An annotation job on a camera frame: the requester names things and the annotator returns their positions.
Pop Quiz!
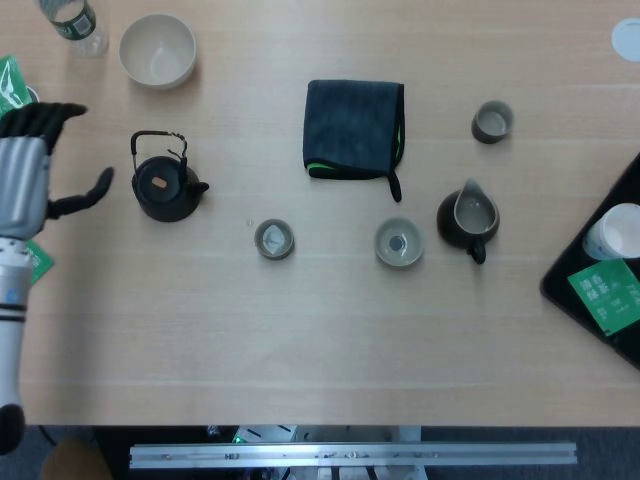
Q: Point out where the white round cable cap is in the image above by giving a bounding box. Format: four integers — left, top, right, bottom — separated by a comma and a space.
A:
610, 18, 640, 63

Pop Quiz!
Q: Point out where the brown ceramic pitcher with handle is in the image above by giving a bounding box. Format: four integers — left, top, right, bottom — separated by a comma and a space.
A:
436, 178, 502, 265

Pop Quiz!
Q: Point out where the green tea packet white text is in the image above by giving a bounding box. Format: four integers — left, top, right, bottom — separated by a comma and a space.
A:
567, 258, 640, 337
24, 238, 55, 286

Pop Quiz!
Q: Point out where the black tray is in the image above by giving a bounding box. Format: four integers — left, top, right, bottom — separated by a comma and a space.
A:
539, 152, 640, 371

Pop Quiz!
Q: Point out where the dark grey folded cloth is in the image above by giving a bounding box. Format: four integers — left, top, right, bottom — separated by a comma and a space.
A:
303, 79, 406, 204

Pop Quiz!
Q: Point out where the green tea packet leaf print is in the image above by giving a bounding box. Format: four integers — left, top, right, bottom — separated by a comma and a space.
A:
0, 54, 31, 115

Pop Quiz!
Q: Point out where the orange brown round seat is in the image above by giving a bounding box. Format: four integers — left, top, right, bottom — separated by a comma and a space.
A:
41, 437, 114, 480

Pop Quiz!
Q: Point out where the black cast iron teapot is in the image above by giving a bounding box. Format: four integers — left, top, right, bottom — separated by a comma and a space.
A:
130, 130, 211, 224

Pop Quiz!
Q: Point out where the beige round bowl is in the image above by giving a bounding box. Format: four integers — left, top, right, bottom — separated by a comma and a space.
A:
118, 13, 197, 91

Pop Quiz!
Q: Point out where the grey ceramic tea strainer bowl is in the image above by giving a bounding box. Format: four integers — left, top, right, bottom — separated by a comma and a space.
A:
374, 216, 426, 268

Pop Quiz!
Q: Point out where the grey teacup upper right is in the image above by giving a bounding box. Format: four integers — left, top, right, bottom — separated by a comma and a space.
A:
470, 100, 515, 145

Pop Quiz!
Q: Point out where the low brown ceramic teacup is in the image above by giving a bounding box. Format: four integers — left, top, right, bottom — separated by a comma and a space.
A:
253, 218, 296, 260

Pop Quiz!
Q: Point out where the clear plastic bottle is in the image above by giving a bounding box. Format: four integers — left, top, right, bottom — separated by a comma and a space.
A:
38, 0, 110, 59

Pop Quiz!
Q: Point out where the aluminium profile rail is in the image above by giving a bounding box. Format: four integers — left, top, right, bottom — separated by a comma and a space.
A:
129, 441, 579, 470

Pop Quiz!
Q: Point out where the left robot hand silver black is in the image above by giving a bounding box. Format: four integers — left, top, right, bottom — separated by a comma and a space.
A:
0, 102, 116, 242

